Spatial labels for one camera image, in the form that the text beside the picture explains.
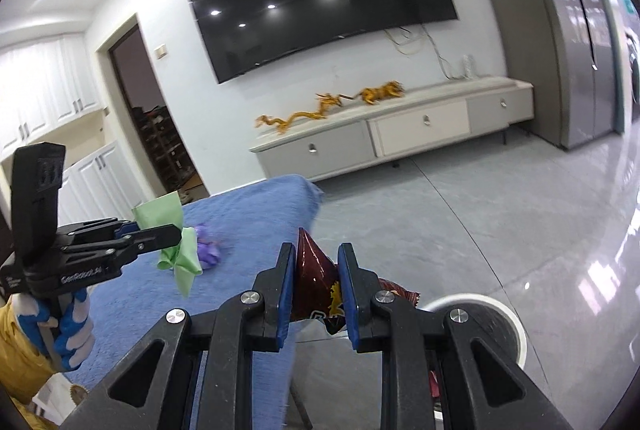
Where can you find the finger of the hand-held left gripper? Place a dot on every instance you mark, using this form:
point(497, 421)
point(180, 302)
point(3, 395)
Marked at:
point(155, 237)
point(127, 227)

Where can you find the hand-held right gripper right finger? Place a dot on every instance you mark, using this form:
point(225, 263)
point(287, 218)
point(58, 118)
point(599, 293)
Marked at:
point(347, 295)

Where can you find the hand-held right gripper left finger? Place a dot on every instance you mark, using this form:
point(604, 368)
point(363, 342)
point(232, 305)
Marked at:
point(284, 295)

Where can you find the green plastic bag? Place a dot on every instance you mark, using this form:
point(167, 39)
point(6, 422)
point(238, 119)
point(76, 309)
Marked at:
point(160, 210)

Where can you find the brown snack bag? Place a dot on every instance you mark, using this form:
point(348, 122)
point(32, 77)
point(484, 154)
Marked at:
point(315, 280)

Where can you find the pink snack bag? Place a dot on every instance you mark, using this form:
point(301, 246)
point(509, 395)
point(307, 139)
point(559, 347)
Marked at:
point(434, 382)

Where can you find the white round trash bin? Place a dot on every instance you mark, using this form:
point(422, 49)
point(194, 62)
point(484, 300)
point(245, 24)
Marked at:
point(495, 325)

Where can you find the person's left forearm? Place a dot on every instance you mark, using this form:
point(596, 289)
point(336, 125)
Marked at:
point(17, 360)

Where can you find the person's left hand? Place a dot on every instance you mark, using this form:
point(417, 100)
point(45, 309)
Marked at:
point(75, 330)

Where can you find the small purple silver wrapper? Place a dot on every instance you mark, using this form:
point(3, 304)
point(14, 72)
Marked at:
point(207, 250)

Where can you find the blue terry towel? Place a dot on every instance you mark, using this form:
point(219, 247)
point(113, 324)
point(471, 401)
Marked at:
point(250, 220)

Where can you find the wooden shoe rack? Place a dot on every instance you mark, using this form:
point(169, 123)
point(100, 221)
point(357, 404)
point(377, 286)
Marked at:
point(165, 144)

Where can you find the dark table leg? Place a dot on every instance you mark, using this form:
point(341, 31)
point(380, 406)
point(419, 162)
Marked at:
point(301, 402)

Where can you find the golden dragon figure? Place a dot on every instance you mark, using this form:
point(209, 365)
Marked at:
point(295, 117)

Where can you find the white television cabinet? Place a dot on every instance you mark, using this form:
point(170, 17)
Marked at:
point(420, 129)

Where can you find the golden tiger figure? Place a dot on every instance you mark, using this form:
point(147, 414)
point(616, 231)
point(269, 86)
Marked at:
point(380, 93)

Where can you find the white power strip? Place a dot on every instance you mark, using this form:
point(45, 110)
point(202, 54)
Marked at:
point(468, 65)

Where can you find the grey refrigerator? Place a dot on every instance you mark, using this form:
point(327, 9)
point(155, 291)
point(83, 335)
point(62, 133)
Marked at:
point(565, 34)

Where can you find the white wall cabinets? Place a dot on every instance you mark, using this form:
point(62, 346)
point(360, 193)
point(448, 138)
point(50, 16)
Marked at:
point(55, 94)

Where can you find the wall light switch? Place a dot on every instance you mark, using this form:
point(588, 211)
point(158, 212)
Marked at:
point(161, 52)

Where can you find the black wall television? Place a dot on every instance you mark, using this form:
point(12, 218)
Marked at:
point(320, 29)

